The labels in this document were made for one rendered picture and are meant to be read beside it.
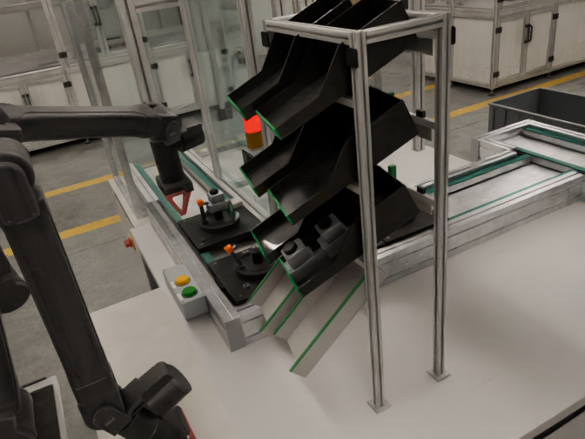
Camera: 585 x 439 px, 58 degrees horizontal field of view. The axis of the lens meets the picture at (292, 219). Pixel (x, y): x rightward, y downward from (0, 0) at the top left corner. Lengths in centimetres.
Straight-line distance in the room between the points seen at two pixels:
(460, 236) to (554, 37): 546
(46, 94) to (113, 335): 509
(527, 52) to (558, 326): 542
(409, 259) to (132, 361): 84
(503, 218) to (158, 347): 115
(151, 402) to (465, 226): 115
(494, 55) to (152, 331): 535
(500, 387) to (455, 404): 12
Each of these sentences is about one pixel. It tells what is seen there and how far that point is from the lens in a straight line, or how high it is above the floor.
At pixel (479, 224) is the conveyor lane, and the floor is 93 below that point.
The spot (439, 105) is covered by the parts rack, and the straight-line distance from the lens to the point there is 98.
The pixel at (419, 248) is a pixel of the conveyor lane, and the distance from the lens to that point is 163.
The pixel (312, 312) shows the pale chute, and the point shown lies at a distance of 120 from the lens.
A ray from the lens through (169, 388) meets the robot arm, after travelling 88.
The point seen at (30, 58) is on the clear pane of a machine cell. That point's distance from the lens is 647.
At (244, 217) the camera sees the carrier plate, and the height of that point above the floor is 97.
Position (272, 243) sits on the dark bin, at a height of 120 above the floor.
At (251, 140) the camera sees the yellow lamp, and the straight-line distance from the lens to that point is 158.
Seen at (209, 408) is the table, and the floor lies 86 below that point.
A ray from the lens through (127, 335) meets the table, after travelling 161.
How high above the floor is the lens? 179
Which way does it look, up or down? 28 degrees down
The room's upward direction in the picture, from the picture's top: 8 degrees counter-clockwise
